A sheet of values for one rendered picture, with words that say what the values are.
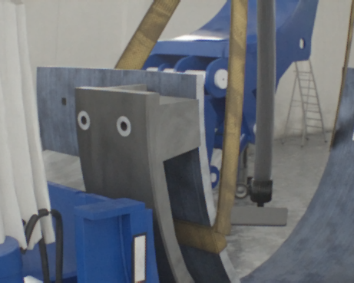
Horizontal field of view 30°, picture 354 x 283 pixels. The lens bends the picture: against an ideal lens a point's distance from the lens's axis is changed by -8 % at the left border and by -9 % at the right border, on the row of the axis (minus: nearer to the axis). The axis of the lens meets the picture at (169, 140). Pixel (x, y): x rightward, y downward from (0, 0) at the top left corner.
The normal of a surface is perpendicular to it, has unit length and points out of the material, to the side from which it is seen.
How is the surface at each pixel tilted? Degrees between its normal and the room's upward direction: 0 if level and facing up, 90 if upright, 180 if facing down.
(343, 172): 55
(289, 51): 90
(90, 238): 90
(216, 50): 83
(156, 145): 90
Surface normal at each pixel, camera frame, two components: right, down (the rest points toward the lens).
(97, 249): 0.74, 0.11
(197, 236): -0.63, 0.50
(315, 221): -0.37, -0.76
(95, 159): -0.68, 0.26
